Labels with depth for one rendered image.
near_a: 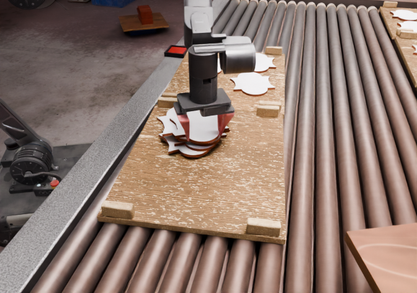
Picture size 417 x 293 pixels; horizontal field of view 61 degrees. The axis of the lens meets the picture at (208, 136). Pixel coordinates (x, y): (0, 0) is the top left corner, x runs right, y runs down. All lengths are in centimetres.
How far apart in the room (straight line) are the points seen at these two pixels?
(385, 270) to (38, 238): 57
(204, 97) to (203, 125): 13
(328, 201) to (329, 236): 9
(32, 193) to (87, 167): 105
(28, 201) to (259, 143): 127
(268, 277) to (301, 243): 10
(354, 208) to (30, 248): 61
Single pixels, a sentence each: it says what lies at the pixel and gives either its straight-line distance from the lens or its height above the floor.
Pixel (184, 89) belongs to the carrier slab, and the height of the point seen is 94.
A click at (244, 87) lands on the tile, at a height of 94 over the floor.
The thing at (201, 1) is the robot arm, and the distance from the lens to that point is 76.
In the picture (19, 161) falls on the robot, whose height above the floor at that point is 41.
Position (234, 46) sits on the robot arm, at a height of 119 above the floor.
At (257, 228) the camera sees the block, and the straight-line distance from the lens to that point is 64.
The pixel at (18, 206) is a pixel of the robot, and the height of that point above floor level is 24.
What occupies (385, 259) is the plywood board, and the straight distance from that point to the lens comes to 55.
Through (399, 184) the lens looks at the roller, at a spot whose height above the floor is 92.
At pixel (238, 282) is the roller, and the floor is 92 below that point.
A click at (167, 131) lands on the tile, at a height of 98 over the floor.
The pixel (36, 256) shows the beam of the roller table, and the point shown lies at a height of 92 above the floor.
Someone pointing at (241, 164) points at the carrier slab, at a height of 94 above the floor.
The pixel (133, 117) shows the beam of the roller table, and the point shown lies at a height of 92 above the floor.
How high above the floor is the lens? 145
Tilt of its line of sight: 36 degrees down
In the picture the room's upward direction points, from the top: straight up
